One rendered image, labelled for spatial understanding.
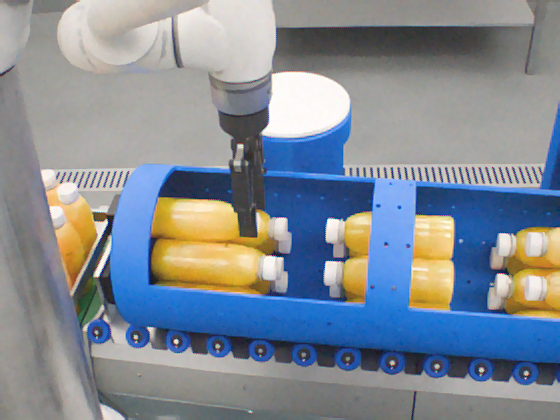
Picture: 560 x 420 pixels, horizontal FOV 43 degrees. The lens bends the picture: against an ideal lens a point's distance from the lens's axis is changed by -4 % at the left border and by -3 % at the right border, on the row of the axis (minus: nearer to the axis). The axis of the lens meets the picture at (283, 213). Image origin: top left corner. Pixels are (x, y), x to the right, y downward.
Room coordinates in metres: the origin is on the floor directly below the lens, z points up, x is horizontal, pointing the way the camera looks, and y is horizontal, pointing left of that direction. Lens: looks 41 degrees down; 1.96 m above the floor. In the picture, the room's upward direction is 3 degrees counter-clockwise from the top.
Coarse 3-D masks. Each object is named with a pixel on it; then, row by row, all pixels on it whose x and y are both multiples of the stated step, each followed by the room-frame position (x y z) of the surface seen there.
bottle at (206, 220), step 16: (160, 208) 0.92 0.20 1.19; (176, 208) 0.92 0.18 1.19; (192, 208) 0.91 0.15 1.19; (208, 208) 0.91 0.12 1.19; (224, 208) 0.91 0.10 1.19; (160, 224) 0.90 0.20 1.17; (176, 224) 0.90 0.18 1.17; (192, 224) 0.89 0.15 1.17; (208, 224) 0.89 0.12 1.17; (224, 224) 0.89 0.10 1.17; (192, 240) 0.89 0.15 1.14; (208, 240) 0.89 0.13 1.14; (224, 240) 0.89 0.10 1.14
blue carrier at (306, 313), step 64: (128, 192) 0.91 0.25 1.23; (192, 192) 1.06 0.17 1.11; (320, 192) 1.01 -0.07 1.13; (384, 192) 0.87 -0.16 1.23; (448, 192) 0.95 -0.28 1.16; (512, 192) 0.89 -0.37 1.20; (128, 256) 0.82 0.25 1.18; (320, 256) 0.98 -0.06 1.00; (384, 256) 0.77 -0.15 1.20; (128, 320) 0.81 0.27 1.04; (192, 320) 0.78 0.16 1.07; (256, 320) 0.75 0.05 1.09; (320, 320) 0.74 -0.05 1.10; (384, 320) 0.72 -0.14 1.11; (448, 320) 0.70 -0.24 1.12; (512, 320) 0.69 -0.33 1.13
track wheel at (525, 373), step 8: (512, 368) 0.72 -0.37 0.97; (520, 368) 0.71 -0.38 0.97; (528, 368) 0.71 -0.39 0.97; (536, 368) 0.71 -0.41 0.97; (512, 376) 0.71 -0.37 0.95; (520, 376) 0.70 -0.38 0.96; (528, 376) 0.70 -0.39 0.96; (536, 376) 0.70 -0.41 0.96; (520, 384) 0.70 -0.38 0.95; (528, 384) 0.69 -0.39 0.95
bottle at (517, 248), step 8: (520, 232) 0.88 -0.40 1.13; (528, 232) 0.87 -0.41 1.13; (536, 232) 0.86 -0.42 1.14; (544, 232) 0.86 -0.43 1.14; (512, 240) 0.86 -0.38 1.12; (520, 240) 0.86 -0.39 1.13; (512, 248) 0.85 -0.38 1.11; (520, 248) 0.85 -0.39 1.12; (520, 256) 0.84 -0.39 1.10; (528, 256) 0.84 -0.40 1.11; (528, 264) 0.84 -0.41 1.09; (536, 264) 0.83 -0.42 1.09; (544, 264) 0.83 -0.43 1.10
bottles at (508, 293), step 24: (288, 240) 0.96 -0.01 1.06; (504, 264) 0.88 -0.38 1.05; (192, 288) 0.83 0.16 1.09; (216, 288) 0.82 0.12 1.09; (240, 288) 0.83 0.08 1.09; (264, 288) 0.90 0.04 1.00; (336, 288) 0.89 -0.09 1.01; (504, 288) 0.80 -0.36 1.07; (528, 312) 0.74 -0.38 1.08; (552, 312) 0.73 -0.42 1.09
